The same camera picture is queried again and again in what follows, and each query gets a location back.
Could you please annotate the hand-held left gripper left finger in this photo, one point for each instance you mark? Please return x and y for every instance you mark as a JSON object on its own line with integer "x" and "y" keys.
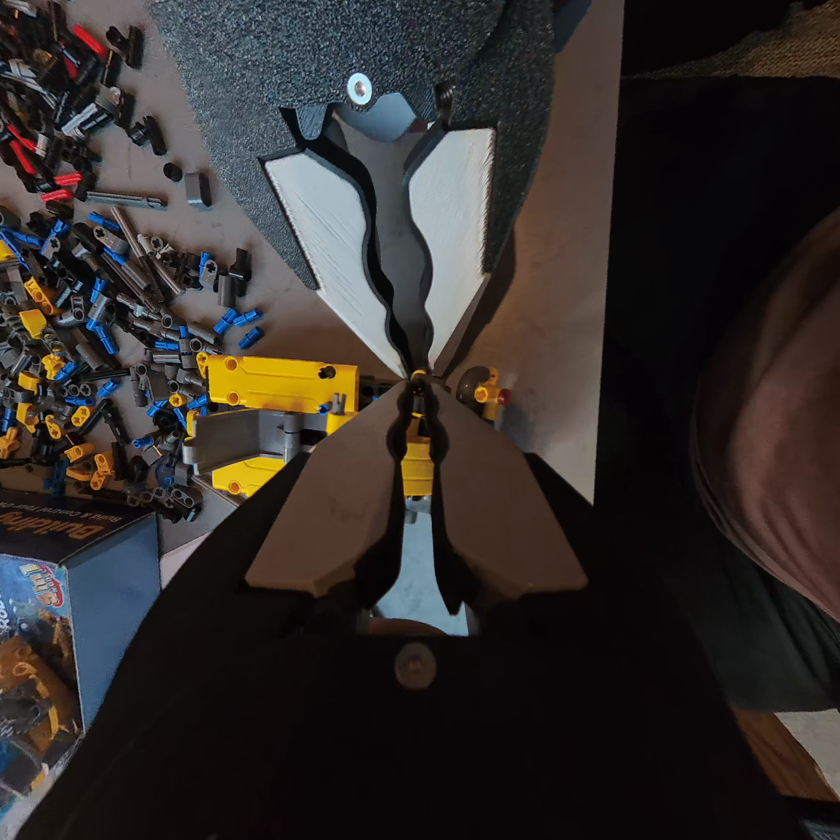
{"x": 328, "y": 518}

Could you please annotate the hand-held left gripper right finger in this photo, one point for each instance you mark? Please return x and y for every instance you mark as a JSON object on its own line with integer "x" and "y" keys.
{"x": 512, "y": 525}

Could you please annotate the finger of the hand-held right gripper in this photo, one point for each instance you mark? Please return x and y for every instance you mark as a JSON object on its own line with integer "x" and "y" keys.
{"x": 328, "y": 223}
{"x": 459, "y": 210}

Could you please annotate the yellow and grey brick module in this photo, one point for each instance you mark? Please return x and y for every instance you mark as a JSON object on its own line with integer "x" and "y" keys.
{"x": 417, "y": 459}

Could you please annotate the black and yellow brick assembly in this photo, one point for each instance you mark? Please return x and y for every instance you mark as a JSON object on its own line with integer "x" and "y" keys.
{"x": 275, "y": 380}

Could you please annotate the small grey oval brick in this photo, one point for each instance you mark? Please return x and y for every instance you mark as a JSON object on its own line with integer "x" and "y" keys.
{"x": 197, "y": 190}

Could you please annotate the blue cardboard box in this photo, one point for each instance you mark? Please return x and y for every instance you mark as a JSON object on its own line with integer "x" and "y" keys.
{"x": 111, "y": 590}

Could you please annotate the pile of loose brick pieces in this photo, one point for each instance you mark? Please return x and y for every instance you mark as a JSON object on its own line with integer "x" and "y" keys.
{"x": 98, "y": 295}

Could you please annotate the person's brown shirt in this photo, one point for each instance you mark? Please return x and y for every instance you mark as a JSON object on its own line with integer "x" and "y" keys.
{"x": 774, "y": 426}

